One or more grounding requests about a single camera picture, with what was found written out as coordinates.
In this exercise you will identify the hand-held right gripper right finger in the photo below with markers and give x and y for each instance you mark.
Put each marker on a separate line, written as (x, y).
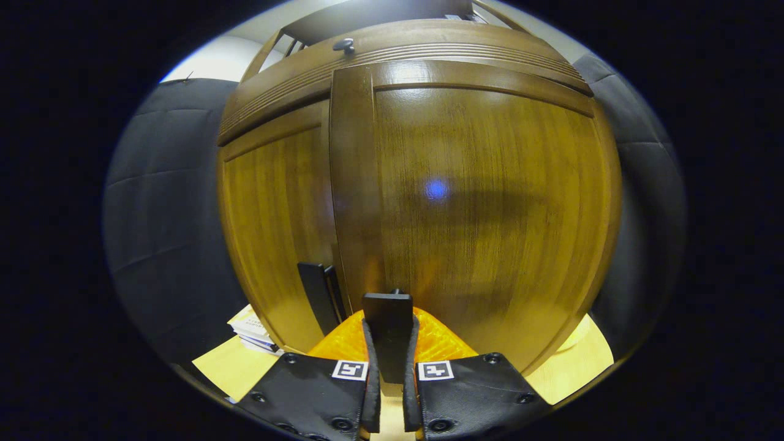
(410, 398)

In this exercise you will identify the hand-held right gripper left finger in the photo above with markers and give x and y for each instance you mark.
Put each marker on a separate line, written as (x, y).
(371, 392)

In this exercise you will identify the stack of booklets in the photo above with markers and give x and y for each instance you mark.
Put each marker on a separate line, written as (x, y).
(254, 331)

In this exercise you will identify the wooden double-door shoe cabinet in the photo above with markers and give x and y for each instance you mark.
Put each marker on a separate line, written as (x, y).
(380, 15)

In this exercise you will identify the wooden cabinet drawer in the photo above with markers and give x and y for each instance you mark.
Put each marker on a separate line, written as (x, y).
(429, 43)

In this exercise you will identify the black drawer knob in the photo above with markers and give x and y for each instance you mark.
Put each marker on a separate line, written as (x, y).
(345, 45)

